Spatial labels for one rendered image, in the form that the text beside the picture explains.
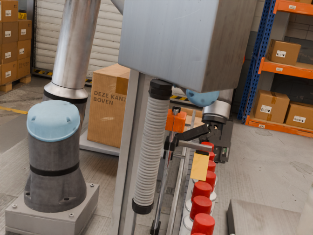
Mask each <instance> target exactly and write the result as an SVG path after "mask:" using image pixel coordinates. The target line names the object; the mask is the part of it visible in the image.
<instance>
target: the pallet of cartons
mask: <svg viewBox="0 0 313 235"><path fill-rule="evenodd" d="M31 39H32V21H31V20H25V19H19V18H18V1H17V0H0V96H2V95H4V94H6V93H9V92H11V91H13V90H15V89H17V88H20V87H22V86H24V85H27V84H29V83H31V73H30V55H31ZM18 79H19V80H20V82H19V83H16V84H14V85H12V82H13V81H16V80H18Z"/></svg>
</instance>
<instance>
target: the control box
mask: <svg viewBox="0 0 313 235"><path fill-rule="evenodd" d="M257 1H258V0H125V1H124V9H123V18H122V29H121V38H120V46H119V55H118V64H119V65H121V66H124V67H126V68H129V69H132V70H135V71H138V72H141V73H143V74H146V75H149V76H152V77H155V78H157V79H160V80H163V81H166V82H169V83H172V84H174V85H177V86H180V87H183V88H186V89H188V90H191V91H194V92H197V93H200V94H201V93H208V92H214V91H221V90H229V89H235V88H237V86H238V81H239V77H240V73H241V69H242V65H243V62H244V56H245V51H246V47H247V43H248V39H249V35H250V30H251V27H252V21H253V17H254V13H255V9H256V5H257Z"/></svg>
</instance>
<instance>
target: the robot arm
mask: <svg viewBox="0 0 313 235"><path fill-rule="evenodd" d="M100 5H101V0H65V4H64V9H63V15H62V21H61V28H60V34H59V40H58V45H57V51H56V57H55V62H54V70H53V75H52V81H51V82H50V83H48V84H47V85H45V87H44V92H43V98H42V102H41V103H40V104H36V105H34V106H33V107H32V108H31V109H30V110H29V112H28V115H27V130H28V145H29V162H30V172H29V175H28V178H27V181H26V185H25V188H24V202H25V204H26V205H27V206H28V207H29V208H30V209H32V210H35V211H38V212H43V213H58V212H63V211H67V210H70V209H73V208H75V207H77V206H78V205H80V204H81V203H82V202H83V201H84V200H85V198H86V195H87V187H86V183H85V180H84V178H83V175H82V172H81V170H80V133H81V129H82V123H83V121H84V118H85V109H86V105H87V99H88V93H87V92H86V90H85V89H84V85H85V80H86V75H87V71H88V64H89V60H90V55H91V50H92V45H93V40H94V35H95V29H96V24H97V19H98V14H99V10H100ZM172 86H173V87H174V88H180V89H181V90H182V92H183V93H184V94H185V95H186V96H187V98H188V100H189V101H190V102H191V103H193V104H195V105H196V106H199V107H203V111H202V120H201V122H203V123H205V124H203V125H200V126H198V127H195V128H193V129H190V130H187V131H184V132H183V133H180V134H179V133H177V134H175V136H174V137H177V143H176V147H179V146H178V142H179V140H183V141H191V140H193V139H196V138H198V137H199V144H201V143H202V142H210V143H212V144H214V150H213V153H214V154H215V157H214V162H215V163H216V164H218V163H221V164H224V163H225V162H228V160H229V154H230V148H231V135H232V129H233V124H234V122H230V121H227V120H228V119H229V115H230V109H231V101H232V95H233V90H234V89H229V90H221V91H214V92H208V93H201V94H200V93H197V92H194V91H191V90H188V89H186V88H183V87H180V86H177V85H174V84H173V85H172ZM207 125H208V126H207ZM215 127H216V128H217V129H215ZM227 148H229V151H228V156H227V157H226V153H227Z"/></svg>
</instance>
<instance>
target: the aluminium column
mask: <svg viewBox="0 0 313 235"><path fill-rule="evenodd" d="M152 79H157V78H155V77H152V76H149V75H146V74H143V73H141V72H138V71H135V70H132V69H130V73H129V83H128V91H127V98H126V106H125V114H124V121H123V129H122V139H121V147H120V154H119V162H118V169H117V177H116V187H115V195H114V203H113V210H112V218H111V225H110V233H109V235H134V231H135V225H136V217H137V213H135V212H134V211H133V209H132V199H133V198H134V193H135V187H136V178H137V171H138V165H139V159H140V151H141V145H142V139H143V130H144V124H145V118H146V111H147V105H148V99H149V92H148V90H149V88H150V82H151V80H152Z"/></svg>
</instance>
